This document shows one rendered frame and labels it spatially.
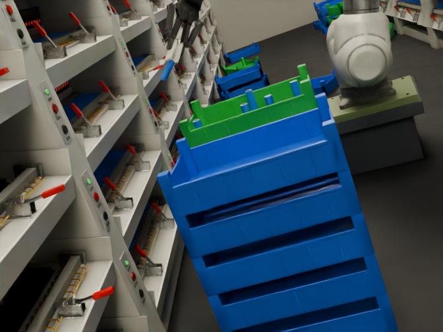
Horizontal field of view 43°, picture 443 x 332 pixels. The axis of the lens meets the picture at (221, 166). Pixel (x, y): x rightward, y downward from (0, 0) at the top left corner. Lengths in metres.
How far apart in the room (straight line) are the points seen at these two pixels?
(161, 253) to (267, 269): 0.58
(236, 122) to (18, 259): 0.59
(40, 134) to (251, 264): 0.44
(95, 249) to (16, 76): 0.35
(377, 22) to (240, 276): 0.91
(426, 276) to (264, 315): 0.44
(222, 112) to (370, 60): 0.44
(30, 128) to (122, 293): 0.37
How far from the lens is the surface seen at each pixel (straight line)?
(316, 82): 3.19
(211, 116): 1.43
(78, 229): 1.11
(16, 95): 0.99
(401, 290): 1.30
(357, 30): 1.63
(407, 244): 1.45
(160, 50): 2.40
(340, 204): 0.92
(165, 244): 1.55
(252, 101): 1.37
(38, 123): 1.05
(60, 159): 1.06
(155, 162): 1.64
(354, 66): 1.59
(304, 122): 1.07
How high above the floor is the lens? 0.74
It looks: 18 degrees down
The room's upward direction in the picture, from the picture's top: 21 degrees counter-clockwise
